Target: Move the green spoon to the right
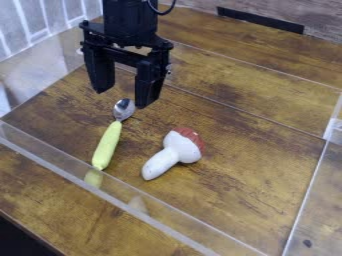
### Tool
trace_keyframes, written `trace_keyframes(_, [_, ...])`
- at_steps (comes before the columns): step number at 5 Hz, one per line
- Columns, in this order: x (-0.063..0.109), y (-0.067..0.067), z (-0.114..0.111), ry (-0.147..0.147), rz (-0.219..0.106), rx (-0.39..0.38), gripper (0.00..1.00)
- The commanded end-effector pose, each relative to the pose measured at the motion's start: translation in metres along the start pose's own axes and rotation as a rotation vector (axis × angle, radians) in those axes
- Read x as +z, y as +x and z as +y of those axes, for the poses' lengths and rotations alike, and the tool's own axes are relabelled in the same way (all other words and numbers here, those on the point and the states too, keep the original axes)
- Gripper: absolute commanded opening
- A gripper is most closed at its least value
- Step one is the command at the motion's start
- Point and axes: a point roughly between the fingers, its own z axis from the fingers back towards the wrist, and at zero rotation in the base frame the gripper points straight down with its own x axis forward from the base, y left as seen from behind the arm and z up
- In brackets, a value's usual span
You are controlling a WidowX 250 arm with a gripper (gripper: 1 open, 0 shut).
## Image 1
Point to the green handled metal spoon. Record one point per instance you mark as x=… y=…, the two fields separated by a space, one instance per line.
x=123 y=111

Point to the clear acrylic front wall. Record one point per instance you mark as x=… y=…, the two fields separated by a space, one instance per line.
x=174 y=222

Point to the black strip on table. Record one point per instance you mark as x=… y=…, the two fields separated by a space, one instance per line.
x=261 y=20

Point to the clear acrylic right wall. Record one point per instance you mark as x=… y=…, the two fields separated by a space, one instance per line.
x=316 y=235

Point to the white red toy mushroom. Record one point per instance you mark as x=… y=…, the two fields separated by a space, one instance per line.
x=184 y=147

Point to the clear acrylic wall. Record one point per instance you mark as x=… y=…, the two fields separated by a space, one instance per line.
x=174 y=222
x=316 y=235
x=33 y=70

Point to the clear acrylic left wall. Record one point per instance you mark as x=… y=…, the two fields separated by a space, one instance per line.
x=33 y=70

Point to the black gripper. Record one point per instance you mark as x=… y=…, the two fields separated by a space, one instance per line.
x=129 y=26

